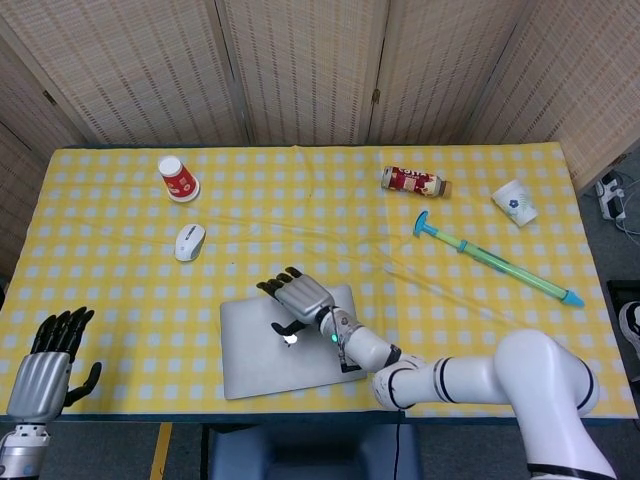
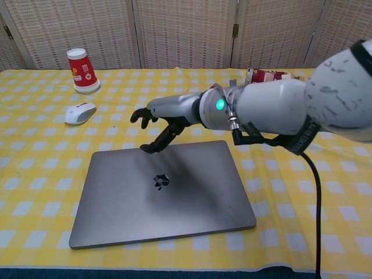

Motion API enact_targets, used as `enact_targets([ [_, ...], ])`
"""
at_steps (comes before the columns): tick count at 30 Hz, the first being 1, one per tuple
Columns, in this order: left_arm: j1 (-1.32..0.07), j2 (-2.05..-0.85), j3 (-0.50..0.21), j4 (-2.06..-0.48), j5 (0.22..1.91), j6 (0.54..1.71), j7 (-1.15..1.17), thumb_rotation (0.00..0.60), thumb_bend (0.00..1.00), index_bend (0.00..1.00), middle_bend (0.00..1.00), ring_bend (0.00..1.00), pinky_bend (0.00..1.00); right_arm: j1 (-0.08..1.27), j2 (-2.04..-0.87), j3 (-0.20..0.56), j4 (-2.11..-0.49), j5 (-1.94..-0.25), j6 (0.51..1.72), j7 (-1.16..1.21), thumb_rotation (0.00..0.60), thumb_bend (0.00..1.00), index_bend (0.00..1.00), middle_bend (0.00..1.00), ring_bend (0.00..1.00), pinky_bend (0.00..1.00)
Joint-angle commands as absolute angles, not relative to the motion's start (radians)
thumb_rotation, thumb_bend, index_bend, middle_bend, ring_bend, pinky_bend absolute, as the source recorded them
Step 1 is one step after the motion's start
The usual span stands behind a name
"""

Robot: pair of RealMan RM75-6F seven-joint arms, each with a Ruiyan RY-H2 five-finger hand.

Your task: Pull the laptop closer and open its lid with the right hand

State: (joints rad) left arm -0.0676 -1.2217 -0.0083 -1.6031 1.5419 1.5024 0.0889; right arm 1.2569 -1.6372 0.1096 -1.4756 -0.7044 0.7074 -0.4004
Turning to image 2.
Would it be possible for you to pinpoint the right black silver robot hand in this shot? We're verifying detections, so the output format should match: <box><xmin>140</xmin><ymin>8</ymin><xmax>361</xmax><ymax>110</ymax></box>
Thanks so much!
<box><xmin>130</xmin><ymin>92</ymin><xmax>203</xmax><ymax>154</ymax></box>

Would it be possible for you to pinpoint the grey apple laptop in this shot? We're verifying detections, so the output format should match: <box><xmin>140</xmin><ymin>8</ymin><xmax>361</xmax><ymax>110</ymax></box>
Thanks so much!
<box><xmin>69</xmin><ymin>140</ymin><xmax>257</xmax><ymax>250</ymax></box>

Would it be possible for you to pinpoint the woven bamboo folding screen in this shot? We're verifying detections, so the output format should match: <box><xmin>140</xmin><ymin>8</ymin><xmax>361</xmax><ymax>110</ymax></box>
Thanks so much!
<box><xmin>0</xmin><ymin>0</ymin><xmax>372</xmax><ymax>70</ymax></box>

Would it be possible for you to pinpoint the red label coffee bottle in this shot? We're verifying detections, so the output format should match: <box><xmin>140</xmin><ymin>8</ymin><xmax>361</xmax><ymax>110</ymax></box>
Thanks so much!
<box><xmin>246</xmin><ymin>67</ymin><xmax>306</xmax><ymax>85</ymax></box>

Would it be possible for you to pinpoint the white grey computer mouse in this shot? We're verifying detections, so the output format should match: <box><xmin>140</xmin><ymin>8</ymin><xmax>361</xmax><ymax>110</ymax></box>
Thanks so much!
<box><xmin>64</xmin><ymin>102</ymin><xmax>97</xmax><ymax>126</ymax></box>

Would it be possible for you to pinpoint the red paper cup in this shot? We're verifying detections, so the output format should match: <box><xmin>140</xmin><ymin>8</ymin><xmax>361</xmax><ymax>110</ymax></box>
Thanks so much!
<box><xmin>66</xmin><ymin>48</ymin><xmax>101</xmax><ymax>94</ymax></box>

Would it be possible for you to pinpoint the yellow white checked tablecloth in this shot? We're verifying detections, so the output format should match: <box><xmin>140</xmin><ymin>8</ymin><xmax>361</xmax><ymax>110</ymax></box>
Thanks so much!
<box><xmin>0</xmin><ymin>67</ymin><xmax>372</xmax><ymax>276</ymax></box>

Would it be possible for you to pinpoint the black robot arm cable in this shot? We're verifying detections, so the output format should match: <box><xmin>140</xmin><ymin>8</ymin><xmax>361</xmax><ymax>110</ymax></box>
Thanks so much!
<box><xmin>228</xmin><ymin>115</ymin><xmax>323</xmax><ymax>279</ymax></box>

